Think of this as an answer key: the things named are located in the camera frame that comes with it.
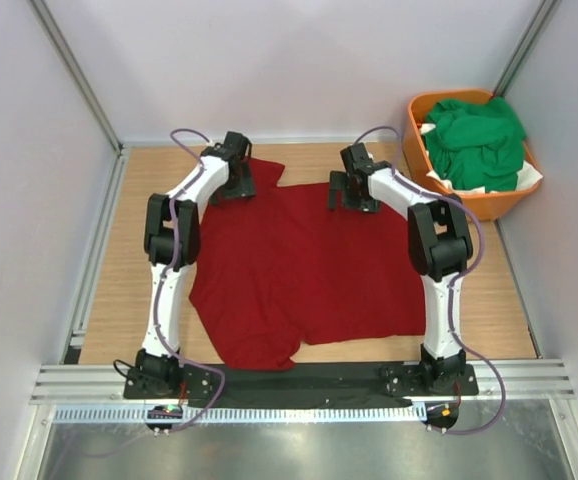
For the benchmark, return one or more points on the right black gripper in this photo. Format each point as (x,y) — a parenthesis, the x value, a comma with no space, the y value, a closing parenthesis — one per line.
(339,182)

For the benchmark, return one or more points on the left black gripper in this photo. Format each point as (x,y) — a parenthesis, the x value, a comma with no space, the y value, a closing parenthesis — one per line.
(245,188)

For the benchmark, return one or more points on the red t shirt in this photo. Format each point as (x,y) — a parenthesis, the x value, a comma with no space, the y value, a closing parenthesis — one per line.
(280,270)

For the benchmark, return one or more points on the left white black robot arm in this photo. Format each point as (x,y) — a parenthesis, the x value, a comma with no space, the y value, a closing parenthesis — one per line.
(172,242)

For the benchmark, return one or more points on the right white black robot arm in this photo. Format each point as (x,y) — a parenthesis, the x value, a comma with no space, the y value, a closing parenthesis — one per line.
(439,248)

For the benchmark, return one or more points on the green t shirt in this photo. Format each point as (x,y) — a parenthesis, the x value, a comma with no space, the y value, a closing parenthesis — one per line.
(475,145)

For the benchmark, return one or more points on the orange plastic bin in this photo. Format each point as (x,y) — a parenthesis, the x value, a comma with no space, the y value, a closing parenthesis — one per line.
(487,207)

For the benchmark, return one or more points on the white cloth in bin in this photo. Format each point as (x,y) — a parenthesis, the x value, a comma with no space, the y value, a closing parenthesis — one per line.
(527,177)

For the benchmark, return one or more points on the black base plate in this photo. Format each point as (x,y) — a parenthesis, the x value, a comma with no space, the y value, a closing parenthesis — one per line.
(305,386)

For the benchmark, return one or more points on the left aluminium frame post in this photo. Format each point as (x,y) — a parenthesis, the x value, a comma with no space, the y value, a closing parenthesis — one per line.
(65,53)

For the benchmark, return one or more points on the aluminium frame post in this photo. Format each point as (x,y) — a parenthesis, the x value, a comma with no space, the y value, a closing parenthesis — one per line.
(65,53)
(527,42)

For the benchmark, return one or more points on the white slotted cable duct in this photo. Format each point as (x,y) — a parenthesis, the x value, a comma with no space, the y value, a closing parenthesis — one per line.
(151,413)

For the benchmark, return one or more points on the right aluminium frame post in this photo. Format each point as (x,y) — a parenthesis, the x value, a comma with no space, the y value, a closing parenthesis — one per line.
(527,42)

